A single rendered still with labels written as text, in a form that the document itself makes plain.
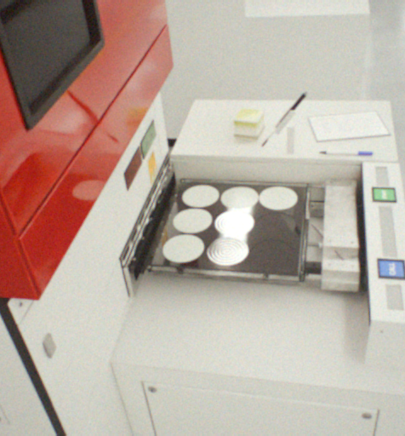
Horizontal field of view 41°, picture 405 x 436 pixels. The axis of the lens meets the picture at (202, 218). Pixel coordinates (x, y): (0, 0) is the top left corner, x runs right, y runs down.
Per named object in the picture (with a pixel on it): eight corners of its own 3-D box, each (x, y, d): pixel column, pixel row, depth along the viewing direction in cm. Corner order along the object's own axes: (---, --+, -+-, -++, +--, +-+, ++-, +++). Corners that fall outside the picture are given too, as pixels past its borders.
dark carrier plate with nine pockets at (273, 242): (151, 266, 129) (151, 264, 129) (183, 183, 156) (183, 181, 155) (298, 276, 122) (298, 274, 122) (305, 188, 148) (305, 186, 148)
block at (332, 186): (325, 194, 148) (325, 185, 146) (325, 186, 150) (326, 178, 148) (355, 195, 146) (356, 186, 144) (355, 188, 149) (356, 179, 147)
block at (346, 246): (322, 254, 129) (323, 244, 127) (322, 244, 132) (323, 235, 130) (357, 256, 128) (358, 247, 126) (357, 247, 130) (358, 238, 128)
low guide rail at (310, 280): (153, 275, 137) (151, 266, 136) (155, 269, 139) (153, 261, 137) (358, 290, 127) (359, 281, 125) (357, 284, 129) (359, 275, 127)
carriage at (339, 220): (321, 289, 124) (322, 280, 123) (324, 195, 152) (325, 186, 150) (357, 292, 123) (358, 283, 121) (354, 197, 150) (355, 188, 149)
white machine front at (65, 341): (62, 448, 103) (-7, 301, 78) (167, 194, 165) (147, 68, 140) (77, 450, 102) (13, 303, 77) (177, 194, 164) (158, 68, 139)
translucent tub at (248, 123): (233, 140, 158) (231, 118, 154) (242, 127, 164) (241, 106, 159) (258, 142, 156) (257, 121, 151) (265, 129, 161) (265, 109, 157)
